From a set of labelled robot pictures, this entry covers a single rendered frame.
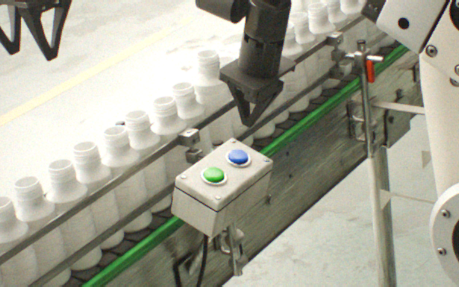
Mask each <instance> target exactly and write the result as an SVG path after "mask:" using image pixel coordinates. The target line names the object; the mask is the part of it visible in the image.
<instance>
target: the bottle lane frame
mask: <svg viewBox="0 0 459 287"><path fill-rule="evenodd" d="M384 58H385V62H384V63H383V64H378V63H376V64H375V66H374V68H375V82H374V83H369V92H370V101H371V100H372V99H373V98H375V97H376V96H377V97H378V101H382V102H387V103H393V102H396V101H397V100H398V99H399V98H401V97H402V96H403V95H405V96H406V97H407V98H408V99H409V106H418V107H423V108H424V105H423V95H422V90H421V84H420V79H419V80H418V81H417V82H415V77H414V65H415V64H416V63H418V62H419V61H420V57H419V54H416V53H415V52H413V51H412V50H411V49H409V48H407V47H406V46H405V45H403V44H401V45H400V46H399V47H397V48H396V49H393V51H391V52H390V53H388V54H387V55H385V57H384ZM350 101H354V115H355V117H356V118H363V110H362V100H361V91H360V75H357V78H356V79H355V80H353V81H352V82H350V83H349V82H348V85H347V86H346V87H344V88H343V89H341V90H338V93H337V94H335V95H334V96H332V97H330V98H328V100H327V101H325V102H324V103H323V104H322V105H320V106H319V105H317V106H318V108H316V109H315V110H313V111H312V112H311V113H307V115H306V116H305V117H303V118H302V119H301V120H300V121H296V125H294V126H293V127H292V128H290V129H289V130H285V132H284V133H283V134H282V135H281V136H280V137H278V138H272V139H273V141H272V142H271V143H269V144H268V145H267V146H265V147H261V151H259V153H260V154H262V155H264V156H265V157H267V158H269V159H270V160H272V161H273V164H272V168H271V174H270V177H269V184H268V188H267V192H266V195H265V196H264V197H263V198H262V199H260V200H259V201H258V202H256V203H255V204H254V205H253V206H252V207H251V208H250V209H249V210H247V211H246V212H245V213H243V214H242V215H241V216H239V217H238V218H237V219H236V220H235V224H236V229H240V230H241V231H242V232H243V234H244V241H243V242H242V243H243V248H244V254H245V255H246V256H247V259H248V260H249V261H247V263H249V262H250V261H251V260H252V259H254V258H255V257H256V256H257V255H258V254H259V253H261V252H262V251H263V250H264V249H265V248H267V247H268V246H269V245H270V244H271V243H272V242H273V241H274V240H275V239H276V238H278V237H279V235H281V234H282V233H283V232H284V231H285V230H287V229H288V228H289V227H290V226H291V225H292V224H294V223H295V222H296V221H297V220H298V219H299V218H300V217H301V216H302V215H303V214H304V213H307V212H308V211H309V210H310V209H311V208H312V207H313V206H314V205H315V204H316V203H317V202H318V201H320V200H321V199H322V198H323V197H324V196H325V195H327V193H328V192H330V190H332V189H333V188H334V187H335V186H337V185H338V184H340V183H341V182H342V181H343V180H344V178H346V177H347V176H348V175H349V174H350V173H351V172H352V171H353V170H355V168H356V167H358V166H359V165H360V164H361V163H362V162H363V161H365V160H367V155H366V153H364V151H363V144H364V143H363V142H358V141H355V139H354V138H353V137H351V133H350V125H349V124H350V123H351V122H353V119H352V118H351V117H349V116H348V107H347V104H348V103H349V102H350ZM386 112H387V109H379V114H378V115H376V116H375V117H374V119H375V120H376V122H377V124H378V127H377V129H376V139H377V141H378V142H379V148H380V147H381V145H383V144H384V143H385V142H386V141H387V140H386V129H385V114H386ZM379 148H378V149H379ZM163 219H165V218H163ZM165 221H166V222H165V223H164V224H162V225H161V226H159V227H158V228H157V229H155V230H150V229H147V230H149V232H150V234H148V235H147V236H146V237H145V238H144V239H143V240H142V241H140V242H133V243H134V246H133V247H132V248H130V249H129V250H128V251H126V252H125V253H123V254H116V255H117V257H118V258H117V259H116V260H114V261H113V262H111V263H110V264H109V265H108V266H107V267H106V268H101V267H97V268H99V272H98V273H97V274H96V275H95V276H94V277H92V278H91V279H89V280H88V281H83V280H80V281H81V282H82V286H80V287H181V282H180V278H179V274H178V265H179V264H180V263H182V262H183V261H184V260H185V259H187V258H188V257H189V256H191V255H192V254H193V253H195V252H196V250H197V248H198V247H199V245H200V242H201V241H202V240H203V237H204V234H203V232H201V231H200V230H199V229H197V228H195V227H194V226H192V225H191V224H188V223H187V222H185V221H184V220H182V219H180V218H178V217H177V216H176V215H174V216H173V217H171V218H170V219H165ZM131 242H132V241H131ZM230 258H231V256H228V255H226V254H223V253H222V252H221V250H220V249H218V250H216V249H215V242H214V238H213V239H212V241H211V242H210V244H209V246H208V252H207V258H206V268H205V272H204V276H203V281H202V284H201V286H200V287H222V286H223V285H224V284H225V283H226V282H228V281H229V280H230V279H231V278H232V277H233V276H234V273H233V270H232V269H231V268H230V266H229V263H228V261H229V259H230Z"/></svg>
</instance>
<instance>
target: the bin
mask: <svg viewBox="0 0 459 287"><path fill-rule="evenodd" d="M414 77H415V82H417V81H418V80H419V79H420V62H418V63H416V64H415V65H414ZM370 102H371V112H372V118H374V117H375V116H376V115H378V114H379V109H388V110H394V111H399V112H409V113H414V114H419V115H426V111H424V108H423V107H418V106H409V105H403V104H397V103H392V102H382V101H378V97H377V96H376V97H375V98H373V99H372V100H371V101H370ZM421 154H422V168H423V169H424V168H426V166H427V165H428V163H429V162H430V160H431V159H432V153H431V151H426V150H421ZM379 194H380V204H381V210H383V209H384V206H385V205H386V204H387V202H388V201H389V199H390V198H391V196H392V195H393V196H398V197H404V198H408V199H412V200H418V201H422V202H427V203H433V204H435V203H436V200H429V199H426V198H421V197H414V196H410V195H406V194H399V193H395V192H390V191H384V190H379Z"/></svg>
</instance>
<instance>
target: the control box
mask: <svg viewBox="0 0 459 287"><path fill-rule="evenodd" d="M232 150H243V151H244V152H245V153H246V154H247V155H248V156H249V161H247V162H246V163H244V164H236V163H233V162H231V161H230V160H229V158H228V155H229V153H230V152H231V151H232ZM272 164H273V161H272V160H270V159H269V158H267V157H265V156H264V155H262V154H260V153H258V152H256V151H255V150H252V148H251V147H248V146H246V145H245V144H243V143H241V142H240V141H238V140H235V139H234V138H231V139H230V140H228V141H227V142H225V143H224V144H222V145H221V146H220V147H218V148H216V150H214V151H213V152H211V153H210V154H209V155H208V156H206V157H205V158H203V159H201V160H200V161H199V162H198V163H196V164H195V165H194V166H192V167H190V168H189V169H187V170H186V171H184V172H183V173H181V174H180V175H179V176H178V177H177V178H176V182H175V188H174V196H173V202H172V208H171V213H172V214H174V215H176V216H177V217H178V218H180V219H182V220H184V221H185V222H187V223H188V224H191V225H192V226H194V227H195V228H197V229H199V230H200V231H201V232H203V234H204V237H203V240H202V241H201V242H200V245H199V247H198V248H197V250H196V252H195V253H193V254H192V255H191V256H189V257H188V258H187V259H185V260H184V261H183V262H182V263H180V264H179V265H178V274H179V278H180V282H181V287H191V286H192V285H193V284H194V283H196V282H197V281H198V282H197V284H196V287H200V286H201V284H202V281H203V276H204V272H205V268H206V258H207V252H208V246H209V244H210V242H211V241H212V239H213V238H214V237H215V236H216V235H217V234H218V233H220V232H221V231H222V230H223V229H225V228H226V227H227V226H229V225H230V224H231V223H233V221H235V220H236V219H237V218H238V217H239V216H241V215H242V214H243V213H245V212H246V211H247V210H249V209H250V208H251V207H252V206H253V205H254V204H255V203H256V202H258V201H259V200H260V199H262V198H263V197H264V196H265V195H266V192H267V188H268V184H269V177H270V174H271V168H272ZM209 167H217V168H220V169H222V170H223V171H224V173H225V180H224V181H222V182H219V183H212V182H210V181H207V180H206V179H205V178H204V176H203V175H204V171H205V170H206V169H207V168H209ZM201 258H203V259H202V264H201V267H200V260H201Z"/></svg>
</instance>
